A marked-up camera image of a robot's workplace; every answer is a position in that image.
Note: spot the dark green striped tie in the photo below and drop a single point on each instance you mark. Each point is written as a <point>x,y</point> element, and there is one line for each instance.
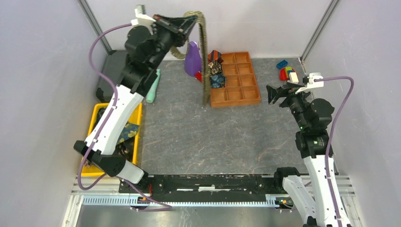
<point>99,115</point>

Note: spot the red toy block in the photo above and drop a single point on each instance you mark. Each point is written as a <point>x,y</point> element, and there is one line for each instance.
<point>283,74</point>

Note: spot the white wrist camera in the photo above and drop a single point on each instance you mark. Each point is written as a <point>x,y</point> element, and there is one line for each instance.
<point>312,81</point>
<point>141,18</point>

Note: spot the rolled brown floral tie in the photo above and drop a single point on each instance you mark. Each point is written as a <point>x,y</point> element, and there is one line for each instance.
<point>215,68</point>

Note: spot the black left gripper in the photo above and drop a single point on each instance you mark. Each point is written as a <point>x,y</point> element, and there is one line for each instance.
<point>178,27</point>

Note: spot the blue toy brick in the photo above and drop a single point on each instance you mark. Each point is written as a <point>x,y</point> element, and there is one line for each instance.
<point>281,64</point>

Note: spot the dark brown-leaf tie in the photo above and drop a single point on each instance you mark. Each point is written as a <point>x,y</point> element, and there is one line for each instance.
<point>126,149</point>

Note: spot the blue yellow-flower tie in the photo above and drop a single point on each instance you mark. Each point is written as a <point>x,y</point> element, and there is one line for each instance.
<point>129,131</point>

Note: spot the white toy block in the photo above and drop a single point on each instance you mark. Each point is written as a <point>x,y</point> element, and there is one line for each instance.
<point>293,77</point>

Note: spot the dark grey suitcase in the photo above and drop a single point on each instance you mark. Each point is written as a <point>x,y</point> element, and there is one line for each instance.
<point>112,68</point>

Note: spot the rolled orange navy tie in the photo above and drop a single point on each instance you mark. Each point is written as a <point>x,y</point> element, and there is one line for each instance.
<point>215,56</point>

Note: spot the orange wooden compartment tray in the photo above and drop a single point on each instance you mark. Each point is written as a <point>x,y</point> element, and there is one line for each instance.
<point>241,87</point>

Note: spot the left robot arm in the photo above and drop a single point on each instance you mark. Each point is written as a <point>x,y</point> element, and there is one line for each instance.
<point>148,42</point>

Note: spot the purple plastic object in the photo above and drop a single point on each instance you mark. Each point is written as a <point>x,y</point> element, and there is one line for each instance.
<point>193,60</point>

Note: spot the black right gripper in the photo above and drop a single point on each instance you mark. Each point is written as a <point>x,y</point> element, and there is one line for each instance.
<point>287,90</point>

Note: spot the rolled blue paisley tie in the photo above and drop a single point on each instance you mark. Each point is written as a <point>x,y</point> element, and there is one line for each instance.
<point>217,80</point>

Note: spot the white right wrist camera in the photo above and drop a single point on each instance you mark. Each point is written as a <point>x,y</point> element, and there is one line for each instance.
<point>312,81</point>

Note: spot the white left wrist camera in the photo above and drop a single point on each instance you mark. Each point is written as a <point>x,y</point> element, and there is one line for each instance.
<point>141,18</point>

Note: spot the green toy block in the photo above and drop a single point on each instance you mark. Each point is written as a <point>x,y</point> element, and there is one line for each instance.
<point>288,70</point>

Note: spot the mint green flashlight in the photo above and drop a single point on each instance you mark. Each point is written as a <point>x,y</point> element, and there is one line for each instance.
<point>153,90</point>

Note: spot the olive green leaf-pattern tie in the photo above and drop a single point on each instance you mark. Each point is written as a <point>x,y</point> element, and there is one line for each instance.
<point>204,51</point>

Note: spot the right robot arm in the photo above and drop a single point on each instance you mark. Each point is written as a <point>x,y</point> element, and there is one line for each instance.
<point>322,208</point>

